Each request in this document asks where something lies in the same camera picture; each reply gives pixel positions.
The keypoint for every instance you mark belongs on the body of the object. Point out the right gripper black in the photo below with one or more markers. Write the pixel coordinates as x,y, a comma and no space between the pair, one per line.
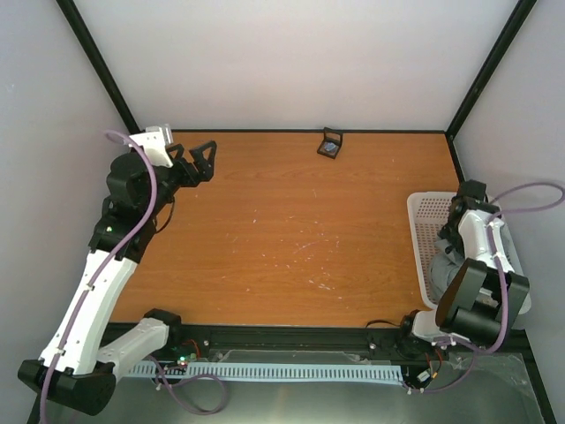
446,234

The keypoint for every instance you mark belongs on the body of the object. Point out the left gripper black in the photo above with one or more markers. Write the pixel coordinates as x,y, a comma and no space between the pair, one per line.
204,170

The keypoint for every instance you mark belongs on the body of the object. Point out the grey button-up shirt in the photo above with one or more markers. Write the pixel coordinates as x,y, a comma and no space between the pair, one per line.
443,267

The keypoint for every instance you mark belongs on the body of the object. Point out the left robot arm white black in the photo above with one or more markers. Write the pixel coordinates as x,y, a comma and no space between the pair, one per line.
75,370

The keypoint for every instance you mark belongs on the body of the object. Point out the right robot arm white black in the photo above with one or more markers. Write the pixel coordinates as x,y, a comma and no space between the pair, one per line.
476,293

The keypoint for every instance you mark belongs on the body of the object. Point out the blue brooch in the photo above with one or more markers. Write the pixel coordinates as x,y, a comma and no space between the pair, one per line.
327,147

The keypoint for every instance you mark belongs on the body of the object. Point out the black open brooch box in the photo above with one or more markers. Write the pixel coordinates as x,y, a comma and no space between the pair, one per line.
331,136

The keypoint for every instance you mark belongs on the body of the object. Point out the white plastic perforated basket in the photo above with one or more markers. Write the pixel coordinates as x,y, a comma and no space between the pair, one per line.
427,212

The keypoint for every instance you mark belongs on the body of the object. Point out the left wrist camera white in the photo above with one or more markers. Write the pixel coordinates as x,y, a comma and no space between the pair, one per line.
155,140

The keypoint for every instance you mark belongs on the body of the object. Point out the metal base plate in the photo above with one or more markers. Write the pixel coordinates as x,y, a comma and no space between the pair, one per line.
458,388

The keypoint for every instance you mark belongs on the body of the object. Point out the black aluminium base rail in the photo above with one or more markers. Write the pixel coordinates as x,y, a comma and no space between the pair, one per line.
386,344

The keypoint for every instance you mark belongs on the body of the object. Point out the left black frame post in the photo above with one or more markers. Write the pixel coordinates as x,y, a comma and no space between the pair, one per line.
86,41

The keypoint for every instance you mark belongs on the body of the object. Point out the black frame post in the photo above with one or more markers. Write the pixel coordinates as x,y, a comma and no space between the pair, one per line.
507,35
86,41

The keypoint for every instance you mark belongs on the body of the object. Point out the light blue slotted cable duct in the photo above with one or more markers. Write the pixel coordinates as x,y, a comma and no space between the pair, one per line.
264,372

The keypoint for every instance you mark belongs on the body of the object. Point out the right black frame post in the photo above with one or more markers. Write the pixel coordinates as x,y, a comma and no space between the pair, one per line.
507,35

